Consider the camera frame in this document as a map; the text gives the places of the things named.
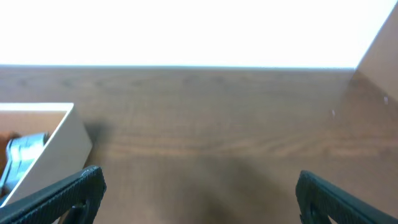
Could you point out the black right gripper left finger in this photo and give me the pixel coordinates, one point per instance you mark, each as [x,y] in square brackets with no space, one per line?
[78,197]

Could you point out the white cardboard box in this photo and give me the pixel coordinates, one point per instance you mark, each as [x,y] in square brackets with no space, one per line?
[65,151]

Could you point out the yellow grey toy truck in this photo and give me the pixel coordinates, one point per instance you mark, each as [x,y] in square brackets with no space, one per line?
[21,152]

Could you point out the brown side panel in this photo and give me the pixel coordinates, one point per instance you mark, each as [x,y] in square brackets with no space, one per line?
[379,63]

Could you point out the brown plush capybara toy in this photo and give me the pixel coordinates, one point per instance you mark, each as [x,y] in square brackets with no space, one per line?
[5,137]

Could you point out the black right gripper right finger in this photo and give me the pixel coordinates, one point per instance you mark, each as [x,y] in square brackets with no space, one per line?
[322,202]

